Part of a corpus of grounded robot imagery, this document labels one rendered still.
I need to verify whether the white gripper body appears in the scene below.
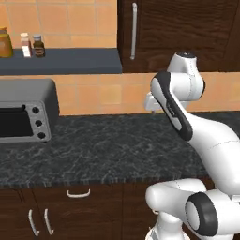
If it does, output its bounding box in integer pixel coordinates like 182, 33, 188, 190
143, 92, 164, 114

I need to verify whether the dark wood drawer front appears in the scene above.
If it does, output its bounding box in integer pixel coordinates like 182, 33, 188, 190
32, 183, 124, 206

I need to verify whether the dark wood base cupboard panel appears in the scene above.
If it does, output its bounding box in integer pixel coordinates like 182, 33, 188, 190
121, 181, 161, 240

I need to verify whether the grey toaster oven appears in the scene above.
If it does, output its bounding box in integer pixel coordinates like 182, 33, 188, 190
0, 78, 61, 144

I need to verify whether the dark brown spice bottle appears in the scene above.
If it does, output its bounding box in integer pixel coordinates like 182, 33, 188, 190
32, 34, 47, 58

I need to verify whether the dark wood base cupboard door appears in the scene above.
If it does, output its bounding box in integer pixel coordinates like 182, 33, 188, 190
37, 202, 124, 240
0, 187, 41, 240

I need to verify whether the white spice bottle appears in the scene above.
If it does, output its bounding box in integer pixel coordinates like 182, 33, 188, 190
20, 32, 34, 58

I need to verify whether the amber jar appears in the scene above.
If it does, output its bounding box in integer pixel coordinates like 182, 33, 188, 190
0, 26, 14, 59

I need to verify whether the long silver cupboard handle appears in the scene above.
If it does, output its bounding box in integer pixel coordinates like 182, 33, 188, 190
129, 2, 139, 61

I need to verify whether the dark wood wall cupboard door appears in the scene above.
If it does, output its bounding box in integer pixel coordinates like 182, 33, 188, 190
117, 0, 240, 74

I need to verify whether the dark grey wall shelf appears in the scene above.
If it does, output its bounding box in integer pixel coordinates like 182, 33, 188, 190
0, 47, 123, 76

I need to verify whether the curved silver drawer handle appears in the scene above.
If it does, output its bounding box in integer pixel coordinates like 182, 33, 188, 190
66, 187, 92, 199

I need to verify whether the short silver cupboard handle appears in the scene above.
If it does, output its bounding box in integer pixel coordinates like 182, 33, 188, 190
43, 208, 55, 236
27, 208, 41, 237

